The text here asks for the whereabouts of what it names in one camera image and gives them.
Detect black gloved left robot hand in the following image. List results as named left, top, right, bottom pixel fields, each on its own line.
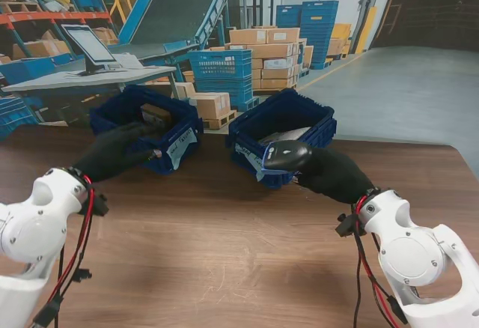
left=73, top=121, right=165, bottom=183

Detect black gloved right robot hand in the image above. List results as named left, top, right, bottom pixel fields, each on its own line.
left=294, top=147, right=376, bottom=205

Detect black and blue barcode scanner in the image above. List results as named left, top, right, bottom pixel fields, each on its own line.
left=260, top=141, right=314, bottom=174

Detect white padded mailer bag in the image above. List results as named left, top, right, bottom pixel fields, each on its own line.
left=257, top=126, right=311, bottom=145

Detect brown cardboard parcel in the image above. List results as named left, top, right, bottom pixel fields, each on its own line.
left=140, top=103, right=173, bottom=130

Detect blue ribbed plastic bin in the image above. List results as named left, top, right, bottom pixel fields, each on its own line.
left=224, top=88, right=337, bottom=189

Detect handwritten boxed parcels paper label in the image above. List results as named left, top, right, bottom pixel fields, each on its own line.
left=165, top=127, right=198, bottom=171

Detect blue bin boxed parcels label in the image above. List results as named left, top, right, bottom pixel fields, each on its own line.
left=89, top=84, right=204, bottom=175

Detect crumpled handwritten paper label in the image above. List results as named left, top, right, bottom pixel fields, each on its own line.
left=234, top=143, right=267, bottom=183

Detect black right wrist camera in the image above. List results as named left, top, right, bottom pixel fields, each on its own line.
left=335, top=213, right=357, bottom=238

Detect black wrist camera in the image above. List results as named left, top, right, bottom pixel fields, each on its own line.
left=335, top=213, right=357, bottom=238
left=89, top=192, right=110, bottom=217

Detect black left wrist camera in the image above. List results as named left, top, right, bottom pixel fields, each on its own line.
left=89, top=192, right=110, bottom=217

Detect black scanner cable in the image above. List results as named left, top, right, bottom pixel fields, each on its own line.
left=351, top=236, right=366, bottom=328

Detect red black left arm cables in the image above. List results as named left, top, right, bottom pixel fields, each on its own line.
left=31, top=176, right=97, bottom=328

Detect red black arm cables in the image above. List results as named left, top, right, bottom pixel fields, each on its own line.
left=31, top=176, right=97, bottom=328
left=355, top=198, right=409, bottom=327

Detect red black right arm cables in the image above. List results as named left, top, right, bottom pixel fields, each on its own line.
left=355, top=198, right=409, bottom=327

